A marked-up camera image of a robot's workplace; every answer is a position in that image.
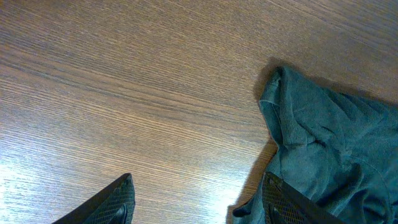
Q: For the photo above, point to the black Nike t-shirt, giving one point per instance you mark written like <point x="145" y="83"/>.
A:
<point x="337" y="150"/>

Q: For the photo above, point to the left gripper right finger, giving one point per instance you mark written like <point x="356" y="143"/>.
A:
<point x="285" y="205"/>

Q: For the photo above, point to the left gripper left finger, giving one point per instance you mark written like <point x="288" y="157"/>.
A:
<point x="112" y="205"/>

